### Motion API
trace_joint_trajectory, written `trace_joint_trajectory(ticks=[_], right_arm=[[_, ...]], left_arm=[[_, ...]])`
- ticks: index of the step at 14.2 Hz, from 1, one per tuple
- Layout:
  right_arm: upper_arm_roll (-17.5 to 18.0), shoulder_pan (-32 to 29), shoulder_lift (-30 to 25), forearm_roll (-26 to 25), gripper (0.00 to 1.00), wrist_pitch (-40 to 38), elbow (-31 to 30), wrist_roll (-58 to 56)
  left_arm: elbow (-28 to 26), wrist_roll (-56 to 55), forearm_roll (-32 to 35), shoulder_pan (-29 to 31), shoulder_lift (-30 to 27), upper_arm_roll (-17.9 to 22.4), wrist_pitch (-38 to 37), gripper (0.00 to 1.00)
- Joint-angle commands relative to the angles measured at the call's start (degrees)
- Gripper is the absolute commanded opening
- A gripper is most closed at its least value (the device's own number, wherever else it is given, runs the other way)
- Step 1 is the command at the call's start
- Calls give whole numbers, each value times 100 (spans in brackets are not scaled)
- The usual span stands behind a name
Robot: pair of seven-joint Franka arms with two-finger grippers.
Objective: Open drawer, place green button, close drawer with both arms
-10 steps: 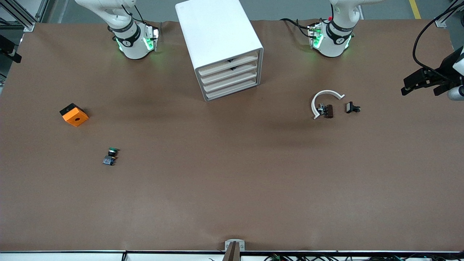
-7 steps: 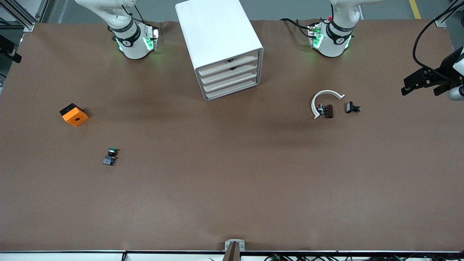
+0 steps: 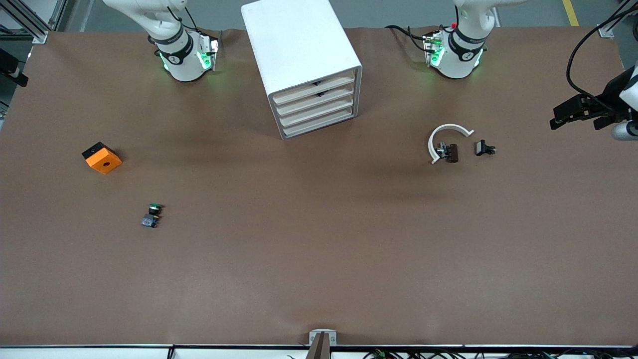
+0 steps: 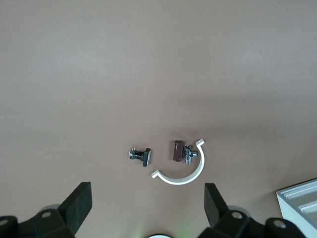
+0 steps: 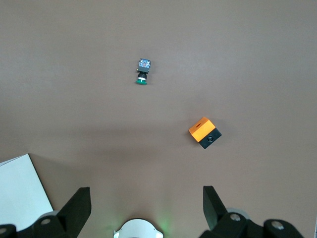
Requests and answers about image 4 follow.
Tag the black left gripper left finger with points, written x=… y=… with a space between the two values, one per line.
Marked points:
x=74 y=210

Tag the brown table mat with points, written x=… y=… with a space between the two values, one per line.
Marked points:
x=148 y=74

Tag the white drawer cabinet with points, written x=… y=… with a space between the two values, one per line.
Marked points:
x=297 y=205

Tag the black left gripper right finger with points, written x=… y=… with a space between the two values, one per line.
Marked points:
x=215 y=210

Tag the small black clip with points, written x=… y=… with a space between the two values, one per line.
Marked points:
x=144 y=157

